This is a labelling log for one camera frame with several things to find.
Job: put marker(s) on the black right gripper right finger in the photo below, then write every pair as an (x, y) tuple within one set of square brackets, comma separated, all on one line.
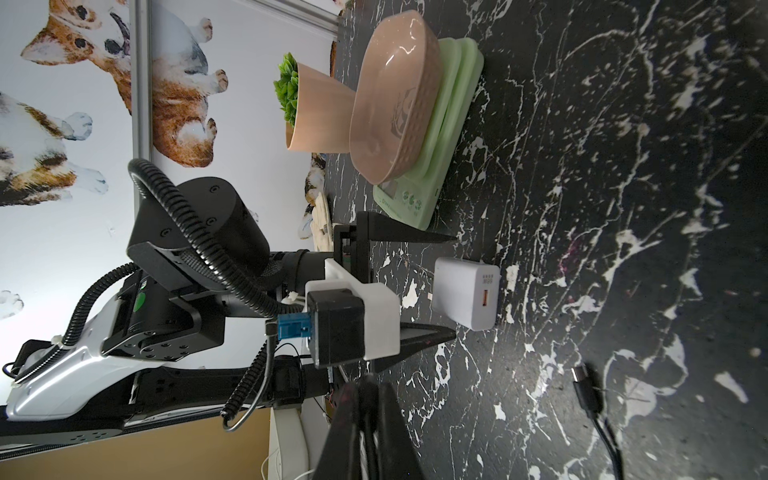
[(396, 455)]

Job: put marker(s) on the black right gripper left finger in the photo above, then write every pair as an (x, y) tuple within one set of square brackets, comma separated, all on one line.
[(341, 455)]

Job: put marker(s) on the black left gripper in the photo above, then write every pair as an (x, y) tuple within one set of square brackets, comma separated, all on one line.
[(289, 272)]

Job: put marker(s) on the white USB charger adapter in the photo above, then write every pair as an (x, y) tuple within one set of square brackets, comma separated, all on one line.
[(466, 292)]

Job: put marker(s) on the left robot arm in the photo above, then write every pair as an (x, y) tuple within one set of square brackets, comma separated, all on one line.
[(206, 320)]

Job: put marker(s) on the green electronic scale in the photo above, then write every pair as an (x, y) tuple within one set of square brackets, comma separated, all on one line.
[(412, 197)]

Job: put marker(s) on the pink panda bowl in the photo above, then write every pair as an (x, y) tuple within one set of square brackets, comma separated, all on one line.
[(397, 89)]

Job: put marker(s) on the pink pot green plant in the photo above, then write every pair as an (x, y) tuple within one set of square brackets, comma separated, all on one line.
[(317, 108)]

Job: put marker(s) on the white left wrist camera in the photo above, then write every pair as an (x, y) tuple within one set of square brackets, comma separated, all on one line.
[(350, 320)]

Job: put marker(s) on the aluminium frame post left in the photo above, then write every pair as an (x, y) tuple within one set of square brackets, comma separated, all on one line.
[(301, 14)]

